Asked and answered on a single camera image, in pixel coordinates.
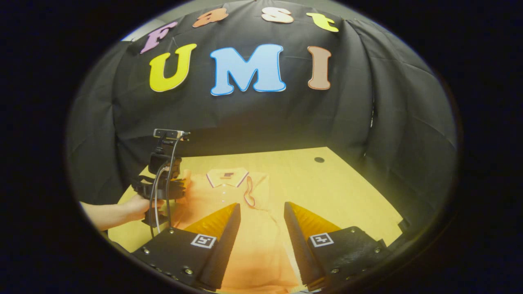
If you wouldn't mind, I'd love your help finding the orange T-shirt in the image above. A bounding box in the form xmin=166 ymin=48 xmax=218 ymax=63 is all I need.
xmin=172 ymin=167 xmax=311 ymax=294

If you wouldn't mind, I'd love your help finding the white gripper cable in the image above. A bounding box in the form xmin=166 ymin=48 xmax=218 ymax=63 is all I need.
xmin=154 ymin=163 xmax=170 ymax=235

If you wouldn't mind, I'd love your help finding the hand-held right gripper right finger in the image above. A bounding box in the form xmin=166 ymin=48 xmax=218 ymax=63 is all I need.
xmin=284 ymin=201 xmax=387 ymax=291

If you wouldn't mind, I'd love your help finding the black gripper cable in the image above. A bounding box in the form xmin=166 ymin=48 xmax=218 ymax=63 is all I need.
xmin=165 ymin=138 xmax=183 ymax=228

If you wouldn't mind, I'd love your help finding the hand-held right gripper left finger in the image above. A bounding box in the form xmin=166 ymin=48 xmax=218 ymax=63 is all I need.
xmin=131 ymin=203 xmax=241 ymax=291

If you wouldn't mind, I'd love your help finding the black backdrop cloth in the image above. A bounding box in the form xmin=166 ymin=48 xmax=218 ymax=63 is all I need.
xmin=65 ymin=0 xmax=458 ymax=229

